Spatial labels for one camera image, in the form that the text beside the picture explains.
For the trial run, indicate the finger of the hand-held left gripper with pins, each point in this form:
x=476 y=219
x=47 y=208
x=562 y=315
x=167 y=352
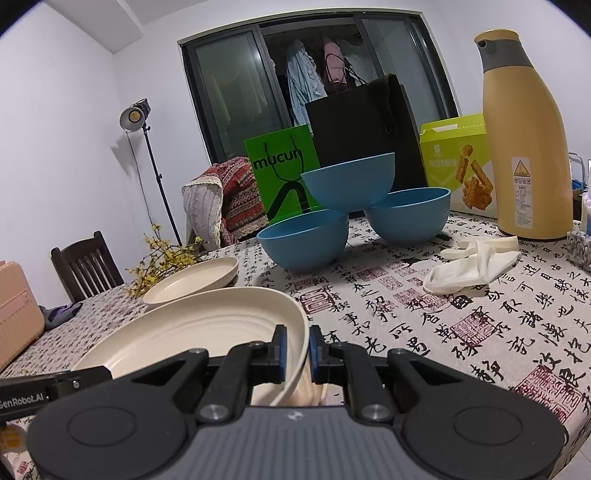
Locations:
x=83 y=381

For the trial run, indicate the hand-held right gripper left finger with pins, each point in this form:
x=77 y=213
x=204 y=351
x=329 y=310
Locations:
x=280 y=355

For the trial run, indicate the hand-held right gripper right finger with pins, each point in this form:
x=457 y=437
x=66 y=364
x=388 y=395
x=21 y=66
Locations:
x=315 y=355

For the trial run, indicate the blue bowl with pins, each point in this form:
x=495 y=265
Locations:
x=411 y=214
x=351 y=180
x=304 y=240

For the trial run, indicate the purple cloth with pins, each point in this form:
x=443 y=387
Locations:
x=60 y=314

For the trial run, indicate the pink hard case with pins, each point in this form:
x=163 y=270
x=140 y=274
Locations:
x=18 y=304

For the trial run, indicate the calligraphy printed tablecloth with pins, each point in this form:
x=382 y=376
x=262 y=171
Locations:
x=415 y=323

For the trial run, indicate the dark wooden chair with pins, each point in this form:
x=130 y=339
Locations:
x=85 y=272

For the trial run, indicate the yellow flower branch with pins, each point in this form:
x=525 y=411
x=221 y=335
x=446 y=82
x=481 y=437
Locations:
x=161 y=263

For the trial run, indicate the red patterned blanket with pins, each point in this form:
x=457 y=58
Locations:
x=240 y=198

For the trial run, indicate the white quilted cloth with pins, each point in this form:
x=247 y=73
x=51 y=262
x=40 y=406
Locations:
x=201 y=212

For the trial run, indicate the white rubber glove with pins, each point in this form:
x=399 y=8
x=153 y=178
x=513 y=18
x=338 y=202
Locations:
x=461 y=272

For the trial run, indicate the green paper bag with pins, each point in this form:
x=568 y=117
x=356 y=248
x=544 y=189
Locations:
x=281 y=170

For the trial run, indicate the black paper bag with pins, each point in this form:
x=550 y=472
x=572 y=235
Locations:
x=360 y=124

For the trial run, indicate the yellow-green snack box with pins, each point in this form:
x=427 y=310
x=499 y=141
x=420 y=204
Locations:
x=457 y=161

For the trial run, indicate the black framed glass door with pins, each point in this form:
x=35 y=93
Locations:
x=231 y=92

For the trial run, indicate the studio light on stand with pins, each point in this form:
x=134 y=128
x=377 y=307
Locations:
x=134 y=117

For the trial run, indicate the hanging blue shirt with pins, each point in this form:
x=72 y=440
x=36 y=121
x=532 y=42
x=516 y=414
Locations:
x=302 y=78

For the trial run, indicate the grey patterned pouch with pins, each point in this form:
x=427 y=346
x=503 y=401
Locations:
x=579 y=249

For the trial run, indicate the hanging pink garment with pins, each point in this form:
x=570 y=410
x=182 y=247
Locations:
x=334 y=64

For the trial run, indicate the yellow thermos bottle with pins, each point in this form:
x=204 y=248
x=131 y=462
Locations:
x=526 y=152

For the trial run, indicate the hanging white garment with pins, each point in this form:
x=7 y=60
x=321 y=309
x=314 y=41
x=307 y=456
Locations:
x=360 y=60

